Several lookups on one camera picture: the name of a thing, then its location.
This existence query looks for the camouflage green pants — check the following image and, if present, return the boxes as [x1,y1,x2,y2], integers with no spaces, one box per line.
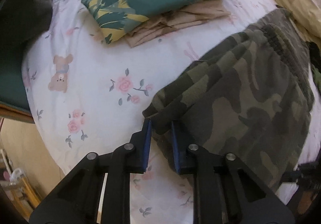
[143,8,314,190]

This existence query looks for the white floral bed sheet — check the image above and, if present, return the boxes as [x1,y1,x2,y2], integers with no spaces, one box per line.
[21,0,321,224]

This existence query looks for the cluttered wooden shelf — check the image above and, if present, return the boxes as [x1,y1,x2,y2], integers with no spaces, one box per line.
[1,149,41,221]

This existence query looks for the dark green bedside surface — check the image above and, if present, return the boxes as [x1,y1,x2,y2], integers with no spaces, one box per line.
[1,39,30,114]

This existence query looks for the beige folded garment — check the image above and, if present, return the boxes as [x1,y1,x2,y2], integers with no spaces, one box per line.
[125,0,231,48]

